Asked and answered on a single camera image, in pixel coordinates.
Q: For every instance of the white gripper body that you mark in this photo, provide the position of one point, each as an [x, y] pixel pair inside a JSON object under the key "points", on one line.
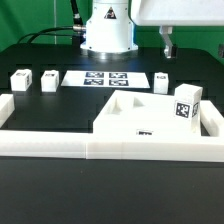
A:
{"points": [[178, 12]]}

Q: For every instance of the white square table top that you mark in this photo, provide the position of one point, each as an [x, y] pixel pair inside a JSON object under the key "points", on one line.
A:
{"points": [[135, 113]]}

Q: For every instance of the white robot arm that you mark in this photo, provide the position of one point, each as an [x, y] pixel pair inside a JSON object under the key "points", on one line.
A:
{"points": [[110, 29]]}

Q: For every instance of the white sheet with markers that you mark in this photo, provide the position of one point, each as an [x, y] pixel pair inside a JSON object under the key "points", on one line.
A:
{"points": [[105, 79]]}

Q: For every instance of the white U-shaped obstacle fence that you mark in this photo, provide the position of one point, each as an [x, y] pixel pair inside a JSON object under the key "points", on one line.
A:
{"points": [[208, 147]]}

